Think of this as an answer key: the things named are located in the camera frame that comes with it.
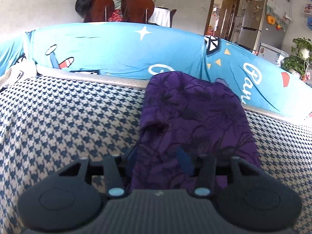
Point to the brown wooden chair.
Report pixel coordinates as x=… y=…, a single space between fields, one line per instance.
x=137 y=11
x=99 y=11

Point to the white chest freezer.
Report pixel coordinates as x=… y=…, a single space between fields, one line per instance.
x=272 y=54

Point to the silver refrigerator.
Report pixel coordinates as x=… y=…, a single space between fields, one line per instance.
x=264 y=21

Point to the blue cartoon print sofa backrest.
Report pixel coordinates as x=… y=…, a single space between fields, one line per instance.
x=139 y=51

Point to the brown wooden chair left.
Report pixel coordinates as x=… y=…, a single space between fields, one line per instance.
x=99 y=11

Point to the dark wooden chair behind table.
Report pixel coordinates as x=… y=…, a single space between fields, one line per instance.
x=172 y=13

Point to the white clothed dining table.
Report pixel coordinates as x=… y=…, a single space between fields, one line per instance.
x=160 y=17

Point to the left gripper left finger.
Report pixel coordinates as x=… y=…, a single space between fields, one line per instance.
x=130 y=161

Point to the green potted plant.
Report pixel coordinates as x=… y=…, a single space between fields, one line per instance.
x=300 y=58

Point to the blue wall shelf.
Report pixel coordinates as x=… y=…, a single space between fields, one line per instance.
x=308 y=15

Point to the purple floral red-lined garment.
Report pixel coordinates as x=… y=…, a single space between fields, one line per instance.
x=203 y=118

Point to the brown wooden chair right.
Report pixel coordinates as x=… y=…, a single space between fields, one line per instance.
x=137 y=11

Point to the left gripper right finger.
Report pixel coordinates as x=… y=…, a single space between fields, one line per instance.
x=187 y=162

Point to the houndstooth sofa seat cover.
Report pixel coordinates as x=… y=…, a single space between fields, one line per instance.
x=47 y=122

